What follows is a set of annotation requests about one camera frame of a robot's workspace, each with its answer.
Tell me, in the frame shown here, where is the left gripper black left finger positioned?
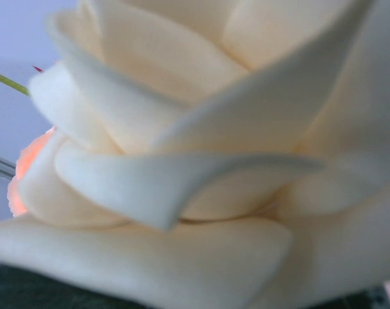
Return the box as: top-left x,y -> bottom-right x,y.
0,264 -> 145,309

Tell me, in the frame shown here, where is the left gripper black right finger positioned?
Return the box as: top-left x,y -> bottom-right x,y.
338,285 -> 390,309

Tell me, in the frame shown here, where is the white small rose stem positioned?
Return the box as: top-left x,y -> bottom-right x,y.
0,1 -> 390,308

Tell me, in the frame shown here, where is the pink peony bud stem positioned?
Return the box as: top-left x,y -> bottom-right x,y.
0,44 -> 59,218

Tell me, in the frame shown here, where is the left aluminium frame post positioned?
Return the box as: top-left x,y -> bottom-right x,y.
0,157 -> 15,180

